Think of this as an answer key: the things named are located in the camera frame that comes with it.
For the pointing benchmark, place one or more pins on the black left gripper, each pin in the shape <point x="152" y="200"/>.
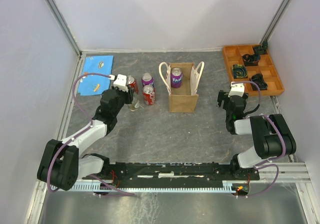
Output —
<point x="128" y="94"/>

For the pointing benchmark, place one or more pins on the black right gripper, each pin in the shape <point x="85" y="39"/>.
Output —
<point x="222" y="96"/>

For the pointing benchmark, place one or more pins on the red soda can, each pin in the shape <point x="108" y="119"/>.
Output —
<point x="149" y="94"/>
<point x="132" y="84"/>

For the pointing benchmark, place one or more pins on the purple soda can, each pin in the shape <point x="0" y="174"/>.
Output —
<point x="147" y="79"/>
<point x="176" y="77"/>

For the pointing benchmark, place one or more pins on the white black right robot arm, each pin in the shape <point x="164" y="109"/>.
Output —
<point x="272" y="138"/>

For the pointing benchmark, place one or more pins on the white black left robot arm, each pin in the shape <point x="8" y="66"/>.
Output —
<point x="61" y="165"/>

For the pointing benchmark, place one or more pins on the blue green rolled sock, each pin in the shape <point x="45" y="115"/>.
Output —
<point x="239" y="71"/>

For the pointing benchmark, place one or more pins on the blue cartoon print cloth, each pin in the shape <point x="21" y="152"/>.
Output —
<point x="94" y="84"/>

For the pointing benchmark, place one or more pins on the orange wooden compartment tray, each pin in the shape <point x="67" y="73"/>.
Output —
<point x="233" y="56"/>

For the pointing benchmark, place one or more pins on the black rolled sock upper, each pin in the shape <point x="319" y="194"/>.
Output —
<point x="253" y="60"/>

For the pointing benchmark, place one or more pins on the dark rolled sock top corner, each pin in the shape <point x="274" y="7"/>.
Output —
<point x="264" y="45"/>

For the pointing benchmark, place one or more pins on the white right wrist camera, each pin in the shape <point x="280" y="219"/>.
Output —
<point x="236" y="89"/>

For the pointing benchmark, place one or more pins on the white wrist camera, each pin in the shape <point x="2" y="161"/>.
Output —
<point x="236" y="89"/>
<point x="119" y="82"/>

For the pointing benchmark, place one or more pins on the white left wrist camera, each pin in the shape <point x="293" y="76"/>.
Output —
<point x="119" y="82"/>

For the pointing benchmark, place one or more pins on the aluminium frame rail left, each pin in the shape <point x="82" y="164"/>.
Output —
<point x="79" y="64"/>

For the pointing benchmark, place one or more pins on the aluminium frame rail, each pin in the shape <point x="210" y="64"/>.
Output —
<point x="79" y="64"/>
<point x="287" y="172"/>

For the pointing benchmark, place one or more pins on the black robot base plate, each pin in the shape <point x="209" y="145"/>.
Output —
<point x="171" y="175"/>

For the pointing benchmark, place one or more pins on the aluminium frame rail front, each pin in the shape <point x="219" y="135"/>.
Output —
<point x="287" y="172"/>

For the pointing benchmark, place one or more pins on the aluminium frame post right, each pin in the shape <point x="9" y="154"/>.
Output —
<point x="275" y="20"/>

